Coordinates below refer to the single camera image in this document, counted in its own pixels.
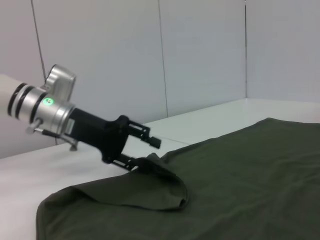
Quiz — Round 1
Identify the grey metal camera bracket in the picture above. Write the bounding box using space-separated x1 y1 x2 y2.
63 134 80 152

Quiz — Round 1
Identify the black wrist cable with plug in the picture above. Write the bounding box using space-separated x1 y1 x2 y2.
34 127 78 148

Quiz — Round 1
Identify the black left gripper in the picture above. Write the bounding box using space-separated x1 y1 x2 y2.
66 107 162 174

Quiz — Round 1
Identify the dark green t-shirt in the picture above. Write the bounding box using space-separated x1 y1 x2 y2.
36 117 320 240

